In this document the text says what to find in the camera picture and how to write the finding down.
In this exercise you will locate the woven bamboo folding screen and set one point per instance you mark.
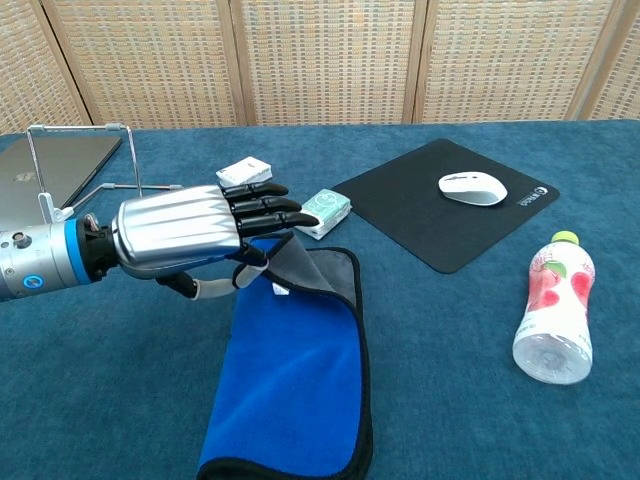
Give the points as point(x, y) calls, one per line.
point(325, 60)

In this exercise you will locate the blue carpet table cover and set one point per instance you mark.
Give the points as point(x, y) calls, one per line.
point(450, 400)

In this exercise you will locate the white computer mouse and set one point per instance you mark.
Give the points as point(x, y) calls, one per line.
point(472, 189)

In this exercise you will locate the plastic bottle with pink label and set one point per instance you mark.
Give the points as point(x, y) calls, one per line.
point(555, 310)

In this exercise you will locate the silver closed laptop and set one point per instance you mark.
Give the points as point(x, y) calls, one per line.
point(75, 160)

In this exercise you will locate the small white box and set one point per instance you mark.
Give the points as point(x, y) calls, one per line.
point(245, 170)

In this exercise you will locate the black mouse pad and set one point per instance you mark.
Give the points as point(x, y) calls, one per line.
point(400, 210)

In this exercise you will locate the silver and black left robot hand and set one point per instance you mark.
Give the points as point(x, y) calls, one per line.
point(175, 230)

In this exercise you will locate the blue and grey cloth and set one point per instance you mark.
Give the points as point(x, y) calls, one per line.
point(290, 375)

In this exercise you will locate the green and white tissue pack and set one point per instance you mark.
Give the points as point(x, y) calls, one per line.
point(330, 210)

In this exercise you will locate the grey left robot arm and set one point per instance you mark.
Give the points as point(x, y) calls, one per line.
point(40, 260)

